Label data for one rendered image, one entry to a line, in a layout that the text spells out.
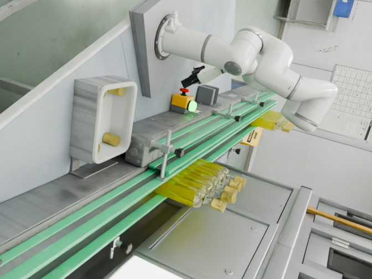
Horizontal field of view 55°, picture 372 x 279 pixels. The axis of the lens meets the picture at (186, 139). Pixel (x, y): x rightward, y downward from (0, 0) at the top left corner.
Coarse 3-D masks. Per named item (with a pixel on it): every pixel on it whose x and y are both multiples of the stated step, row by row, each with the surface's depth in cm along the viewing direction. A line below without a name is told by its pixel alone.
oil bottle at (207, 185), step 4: (180, 172) 125; (184, 172) 126; (176, 176) 123; (180, 176) 122; (184, 176) 123; (188, 176) 124; (192, 176) 124; (196, 176) 125; (184, 180) 121; (188, 180) 121; (192, 180) 121; (196, 180) 121; (200, 180) 122; (204, 180) 123; (208, 180) 123; (196, 184) 120; (200, 184) 119; (204, 184) 120; (208, 184) 121; (212, 184) 122; (204, 188) 119; (208, 188) 119; (212, 188) 121; (208, 192) 119; (208, 196) 120
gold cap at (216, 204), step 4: (212, 200) 114; (216, 200) 114; (220, 200) 114; (212, 204) 114; (216, 204) 113; (220, 204) 113; (224, 204) 113; (212, 208) 114; (216, 208) 113; (220, 208) 113; (224, 208) 114
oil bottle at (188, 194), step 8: (168, 184) 118; (176, 184) 117; (184, 184) 118; (192, 184) 119; (160, 192) 120; (168, 192) 118; (176, 192) 117; (184, 192) 116; (192, 192) 114; (200, 192) 115; (176, 200) 118; (184, 200) 116; (192, 200) 115; (200, 200) 114
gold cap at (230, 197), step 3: (222, 192) 119; (225, 192) 119; (222, 195) 118; (225, 195) 118; (228, 195) 117; (231, 195) 117; (234, 195) 118; (222, 198) 118; (225, 198) 117; (228, 198) 117; (231, 198) 116; (234, 198) 118; (225, 201) 118; (228, 201) 117; (231, 201) 116; (234, 201) 118
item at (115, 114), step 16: (112, 96) 109; (128, 96) 108; (112, 112) 111; (128, 112) 109; (96, 128) 95; (112, 128) 113; (128, 128) 111; (96, 144) 97; (128, 144) 112; (96, 160) 99
